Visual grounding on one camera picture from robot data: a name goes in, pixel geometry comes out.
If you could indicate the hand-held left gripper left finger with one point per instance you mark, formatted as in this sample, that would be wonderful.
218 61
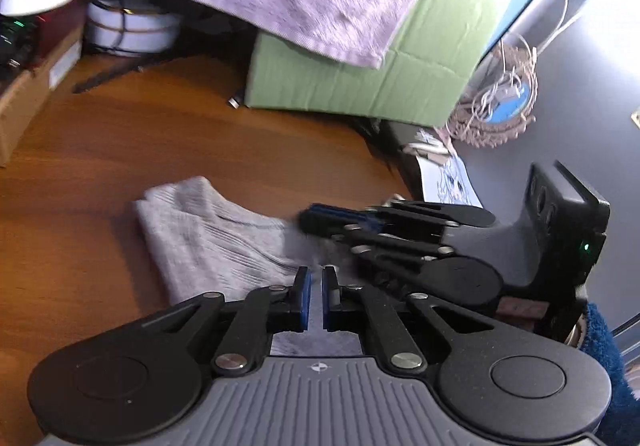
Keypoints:
303 298

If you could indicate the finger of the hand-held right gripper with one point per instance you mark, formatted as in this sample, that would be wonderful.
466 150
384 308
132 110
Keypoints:
380 251
330 214

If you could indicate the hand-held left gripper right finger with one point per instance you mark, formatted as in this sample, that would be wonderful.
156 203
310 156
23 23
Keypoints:
328 298

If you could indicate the grey ribbed shirt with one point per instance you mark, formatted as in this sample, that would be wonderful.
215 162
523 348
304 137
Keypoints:
210 236

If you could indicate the printed paper sheet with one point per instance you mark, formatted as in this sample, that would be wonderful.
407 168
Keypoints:
450 181

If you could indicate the small usb dongle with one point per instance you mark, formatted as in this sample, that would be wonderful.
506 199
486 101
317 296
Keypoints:
234 101

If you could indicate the green cardboard box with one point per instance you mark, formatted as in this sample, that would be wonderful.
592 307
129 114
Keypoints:
425 65

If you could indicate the white round device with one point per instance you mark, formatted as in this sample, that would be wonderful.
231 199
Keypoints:
130 33

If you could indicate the brown cardboard box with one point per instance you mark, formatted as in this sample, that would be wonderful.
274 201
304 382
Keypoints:
30 100

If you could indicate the dark red box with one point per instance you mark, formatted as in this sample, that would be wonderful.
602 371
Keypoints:
62 25

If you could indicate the black electronic device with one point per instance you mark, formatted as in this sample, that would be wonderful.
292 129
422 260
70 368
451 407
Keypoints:
15 43

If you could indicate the wall picture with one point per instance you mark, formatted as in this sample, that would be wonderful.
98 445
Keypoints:
636 119

